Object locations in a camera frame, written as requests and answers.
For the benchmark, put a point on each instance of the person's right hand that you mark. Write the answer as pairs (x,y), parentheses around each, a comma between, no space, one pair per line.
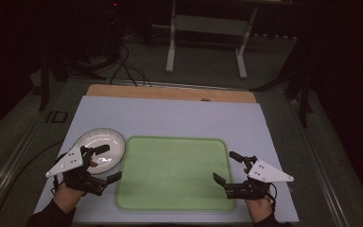
(260,208)

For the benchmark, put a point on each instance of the white metal stand frame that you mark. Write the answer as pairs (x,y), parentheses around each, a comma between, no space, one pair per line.
(171,47)

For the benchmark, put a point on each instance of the black rectangular floor bracket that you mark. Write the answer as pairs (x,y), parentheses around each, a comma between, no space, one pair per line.
(57,116)

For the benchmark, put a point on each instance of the white table cover sheet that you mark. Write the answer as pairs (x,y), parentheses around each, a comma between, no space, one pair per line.
(176,116)

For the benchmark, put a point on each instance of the metal floor rail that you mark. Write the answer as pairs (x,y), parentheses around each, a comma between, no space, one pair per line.
(324,170)
(9,167)

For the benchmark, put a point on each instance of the green rectangular tray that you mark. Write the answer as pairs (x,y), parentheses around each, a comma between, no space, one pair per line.
(173,173)

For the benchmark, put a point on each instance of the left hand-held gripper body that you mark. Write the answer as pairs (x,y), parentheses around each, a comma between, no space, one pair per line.
(71,160)

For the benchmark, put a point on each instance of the black metal stand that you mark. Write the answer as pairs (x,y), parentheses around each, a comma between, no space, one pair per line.
(304,94)

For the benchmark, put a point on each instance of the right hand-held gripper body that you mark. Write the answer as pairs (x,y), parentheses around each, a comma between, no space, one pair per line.
(266,173)

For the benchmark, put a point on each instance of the white round plate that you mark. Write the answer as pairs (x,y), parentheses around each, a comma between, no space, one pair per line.
(113,143)

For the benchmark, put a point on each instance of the person's left hand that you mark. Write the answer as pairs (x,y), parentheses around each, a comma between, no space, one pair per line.
(66,198)

